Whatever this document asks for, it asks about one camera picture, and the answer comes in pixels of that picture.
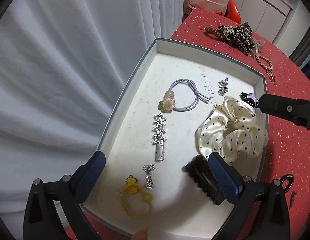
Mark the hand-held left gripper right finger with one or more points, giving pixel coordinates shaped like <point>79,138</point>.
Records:
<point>219,170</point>

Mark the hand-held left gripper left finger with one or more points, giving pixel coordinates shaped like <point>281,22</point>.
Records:
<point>95,166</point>

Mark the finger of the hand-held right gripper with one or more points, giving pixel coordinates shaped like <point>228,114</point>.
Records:
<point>277,106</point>

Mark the black scalloped hair clip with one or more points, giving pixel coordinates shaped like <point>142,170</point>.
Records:
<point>197,172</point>

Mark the purple hair claw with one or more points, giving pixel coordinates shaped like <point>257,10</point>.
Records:
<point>251,96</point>

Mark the cream polka dot scrunchie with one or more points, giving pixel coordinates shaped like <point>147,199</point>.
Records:
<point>212,130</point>

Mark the small silver earring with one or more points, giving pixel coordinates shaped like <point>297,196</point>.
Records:
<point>222,88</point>

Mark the silver star hair clip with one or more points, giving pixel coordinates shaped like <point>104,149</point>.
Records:
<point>158,130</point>

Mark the white cardboard box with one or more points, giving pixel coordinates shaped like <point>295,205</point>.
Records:
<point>145,105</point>

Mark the gold metal hair clip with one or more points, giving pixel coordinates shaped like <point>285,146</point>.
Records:
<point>271,77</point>

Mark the clear plastic hair claw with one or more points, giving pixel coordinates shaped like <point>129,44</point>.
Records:
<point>258,43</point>

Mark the grey curtain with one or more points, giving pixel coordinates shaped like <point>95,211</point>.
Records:
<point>303,42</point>

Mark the leopard print hair bow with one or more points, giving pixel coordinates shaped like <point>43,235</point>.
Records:
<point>242,36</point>

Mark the black bobby pins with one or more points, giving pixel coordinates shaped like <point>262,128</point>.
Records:
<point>293,198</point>

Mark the white curtain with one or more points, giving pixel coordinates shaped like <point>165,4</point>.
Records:
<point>70,67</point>

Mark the red chair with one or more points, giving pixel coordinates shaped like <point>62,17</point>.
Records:
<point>232,10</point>

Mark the red plastic basin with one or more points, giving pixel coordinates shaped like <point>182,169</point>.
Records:
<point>189,9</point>

